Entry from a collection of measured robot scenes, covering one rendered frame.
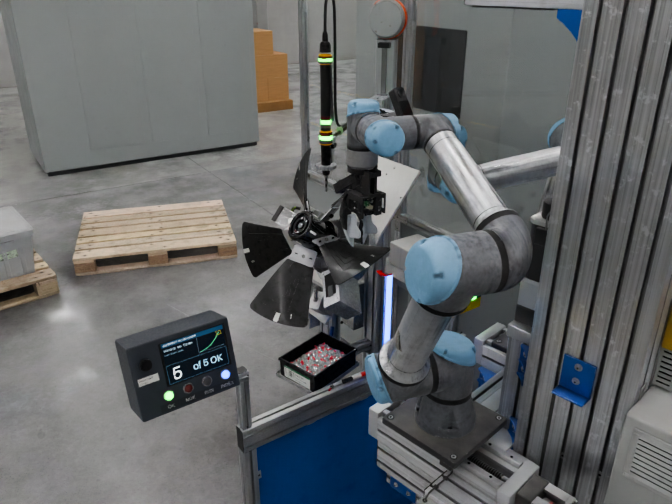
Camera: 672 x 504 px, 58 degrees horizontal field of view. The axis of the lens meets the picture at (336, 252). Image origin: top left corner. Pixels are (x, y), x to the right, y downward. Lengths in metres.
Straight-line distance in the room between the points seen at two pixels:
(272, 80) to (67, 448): 7.90
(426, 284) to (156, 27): 6.60
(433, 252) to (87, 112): 6.53
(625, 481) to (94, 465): 2.33
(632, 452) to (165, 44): 6.74
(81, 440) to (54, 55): 4.80
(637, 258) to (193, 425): 2.41
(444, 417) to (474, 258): 0.56
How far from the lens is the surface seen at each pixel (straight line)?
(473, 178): 1.24
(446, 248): 1.04
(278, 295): 2.18
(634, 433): 1.42
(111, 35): 7.34
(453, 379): 1.45
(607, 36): 1.26
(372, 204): 1.47
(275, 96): 10.35
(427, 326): 1.18
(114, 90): 7.39
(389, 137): 1.30
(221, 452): 3.05
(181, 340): 1.54
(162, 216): 5.47
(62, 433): 3.38
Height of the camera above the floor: 2.05
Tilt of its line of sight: 25 degrees down
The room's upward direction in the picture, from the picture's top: straight up
